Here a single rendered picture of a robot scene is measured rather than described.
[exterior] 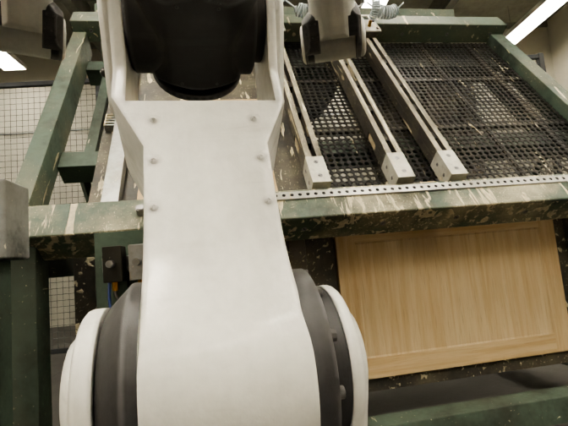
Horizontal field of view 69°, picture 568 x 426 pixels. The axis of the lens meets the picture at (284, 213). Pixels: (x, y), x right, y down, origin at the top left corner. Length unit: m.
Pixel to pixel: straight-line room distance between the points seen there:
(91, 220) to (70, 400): 1.01
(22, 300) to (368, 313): 1.08
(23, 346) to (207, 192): 1.05
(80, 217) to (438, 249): 1.22
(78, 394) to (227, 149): 0.21
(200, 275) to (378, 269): 1.29
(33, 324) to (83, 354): 1.03
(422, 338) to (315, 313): 1.37
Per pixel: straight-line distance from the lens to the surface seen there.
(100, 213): 1.28
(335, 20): 0.85
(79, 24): 2.25
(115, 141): 1.53
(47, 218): 1.31
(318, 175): 1.32
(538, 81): 2.35
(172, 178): 0.34
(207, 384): 0.26
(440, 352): 1.68
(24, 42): 0.89
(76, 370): 0.28
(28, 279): 1.31
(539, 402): 1.64
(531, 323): 1.88
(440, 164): 1.54
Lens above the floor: 0.70
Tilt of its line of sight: 6 degrees up
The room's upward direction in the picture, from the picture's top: 5 degrees counter-clockwise
